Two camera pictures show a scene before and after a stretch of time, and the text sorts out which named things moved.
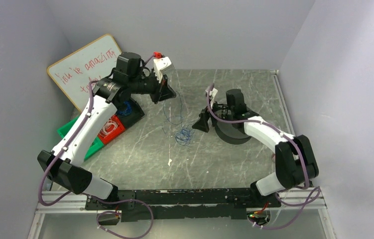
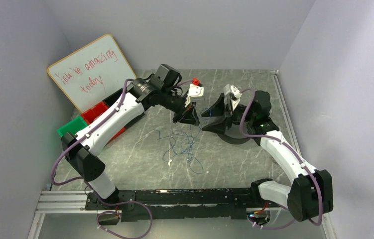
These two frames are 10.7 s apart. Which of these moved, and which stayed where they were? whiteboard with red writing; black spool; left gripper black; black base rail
Moved: left gripper black
Stayed: whiteboard with red writing; black spool; black base rail
